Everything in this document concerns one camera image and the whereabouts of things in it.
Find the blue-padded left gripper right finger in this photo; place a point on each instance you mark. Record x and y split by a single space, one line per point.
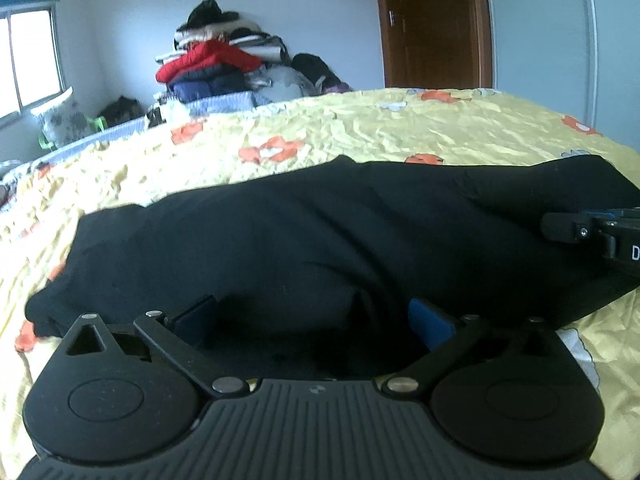
427 346

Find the green plastic stool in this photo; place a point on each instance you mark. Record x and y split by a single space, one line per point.
97 125

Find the floral pillow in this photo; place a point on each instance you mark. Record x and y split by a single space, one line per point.
61 121

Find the brown wooden door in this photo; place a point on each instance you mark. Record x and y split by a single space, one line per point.
436 44

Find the grey patterned blanket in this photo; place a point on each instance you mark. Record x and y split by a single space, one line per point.
12 172

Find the black pants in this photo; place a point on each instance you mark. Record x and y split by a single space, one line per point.
314 269

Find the pile of clothes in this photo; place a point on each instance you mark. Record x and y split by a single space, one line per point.
220 53

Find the blue striped mattress edge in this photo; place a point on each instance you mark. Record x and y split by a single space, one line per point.
168 108

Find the window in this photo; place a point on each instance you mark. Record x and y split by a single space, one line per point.
31 69

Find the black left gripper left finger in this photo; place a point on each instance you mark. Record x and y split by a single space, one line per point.
177 338

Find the dark bag on floor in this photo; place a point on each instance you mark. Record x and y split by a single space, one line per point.
120 111

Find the yellow carrot-print bedsheet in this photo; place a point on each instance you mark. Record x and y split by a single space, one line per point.
452 127

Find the white wardrobe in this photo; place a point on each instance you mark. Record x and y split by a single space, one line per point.
578 57

